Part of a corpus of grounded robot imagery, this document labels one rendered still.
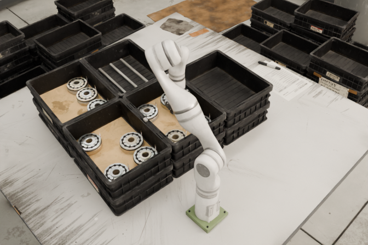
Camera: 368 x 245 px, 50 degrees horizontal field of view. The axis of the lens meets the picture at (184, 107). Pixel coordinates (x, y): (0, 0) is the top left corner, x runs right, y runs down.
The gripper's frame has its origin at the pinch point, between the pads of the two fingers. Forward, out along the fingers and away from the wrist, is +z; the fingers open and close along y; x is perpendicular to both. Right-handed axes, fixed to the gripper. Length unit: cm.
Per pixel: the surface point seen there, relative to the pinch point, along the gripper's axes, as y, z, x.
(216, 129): 5.7, -0.5, -21.3
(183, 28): 62, 17, 75
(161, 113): -4.9, 4.5, 5.8
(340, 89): 121, 40, -16
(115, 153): -34.7, 5.0, -2.4
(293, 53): 137, 47, 36
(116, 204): -46, 8, -23
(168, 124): -6.6, 4.3, -2.7
